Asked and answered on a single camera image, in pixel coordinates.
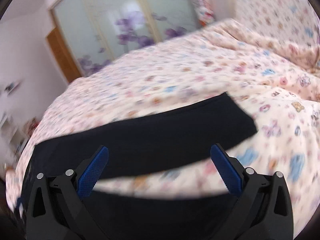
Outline black pants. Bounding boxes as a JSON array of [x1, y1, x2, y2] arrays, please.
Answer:
[[21, 93, 257, 222]]

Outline white shelf with items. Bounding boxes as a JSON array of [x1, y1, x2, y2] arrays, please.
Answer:
[[0, 80, 41, 170]]

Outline brown wooden door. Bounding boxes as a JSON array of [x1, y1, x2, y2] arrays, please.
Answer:
[[46, 27, 82, 83]]

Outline cartoon print pillow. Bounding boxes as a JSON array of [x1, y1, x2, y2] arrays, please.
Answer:
[[235, 0, 319, 46]]

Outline floral glass sliding wardrobe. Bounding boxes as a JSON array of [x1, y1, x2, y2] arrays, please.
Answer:
[[51, 0, 202, 76]]

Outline clear toy storage tube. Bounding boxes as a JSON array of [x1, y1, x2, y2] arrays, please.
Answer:
[[191, 0, 215, 27]]

